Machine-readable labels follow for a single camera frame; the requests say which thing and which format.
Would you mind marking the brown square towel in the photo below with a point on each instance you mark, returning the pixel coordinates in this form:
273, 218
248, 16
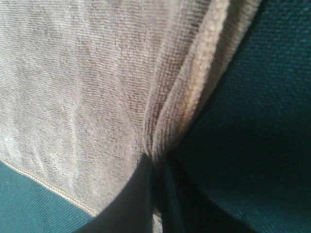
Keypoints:
89, 86

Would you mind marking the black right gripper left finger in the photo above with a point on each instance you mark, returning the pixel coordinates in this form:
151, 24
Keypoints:
132, 210

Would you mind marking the black table mat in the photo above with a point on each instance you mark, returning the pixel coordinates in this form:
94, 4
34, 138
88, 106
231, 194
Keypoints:
249, 148

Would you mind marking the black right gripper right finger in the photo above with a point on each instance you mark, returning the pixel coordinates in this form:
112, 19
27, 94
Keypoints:
186, 209

